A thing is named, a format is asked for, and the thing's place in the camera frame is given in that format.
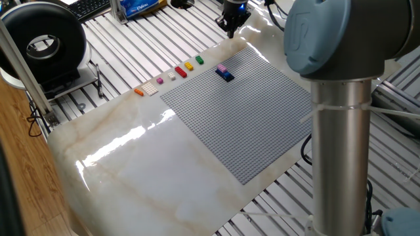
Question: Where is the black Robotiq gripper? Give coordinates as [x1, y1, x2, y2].
[215, 0, 252, 39]

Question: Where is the dark navy Lego plate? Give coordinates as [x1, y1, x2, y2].
[215, 67, 236, 83]

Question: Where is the grey Lego baseplate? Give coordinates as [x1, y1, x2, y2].
[159, 45, 312, 186]

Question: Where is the large white Lego plate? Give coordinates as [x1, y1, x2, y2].
[140, 81, 159, 97]

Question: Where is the black round object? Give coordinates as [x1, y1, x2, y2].
[170, 0, 196, 10]

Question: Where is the blue tissue pack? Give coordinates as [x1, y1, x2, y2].
[119, 0, 168, 19]

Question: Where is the white zip tie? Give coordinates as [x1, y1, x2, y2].
[300, 100, 420, 125]

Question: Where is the black keyboard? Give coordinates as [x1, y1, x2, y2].
[64, 0, 112, 22]

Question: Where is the white marble slab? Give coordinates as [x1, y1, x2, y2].
[47, 0, 403, 236]

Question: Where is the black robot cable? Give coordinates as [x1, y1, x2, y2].
[264, 0, 289, 33]

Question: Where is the short aluminium post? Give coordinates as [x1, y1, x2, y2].
[110, 0, 129, 26]

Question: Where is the black handled tool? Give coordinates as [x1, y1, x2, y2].
[94, 63, 104, 98]

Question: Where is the black ring shaped device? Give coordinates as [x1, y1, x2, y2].
[0, 1, 99, 99]

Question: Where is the aluminium frame beam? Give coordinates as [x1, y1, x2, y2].
[0, 19, 60, 128]

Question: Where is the black floor cable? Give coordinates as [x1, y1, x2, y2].
[26, 98, 44, 138]

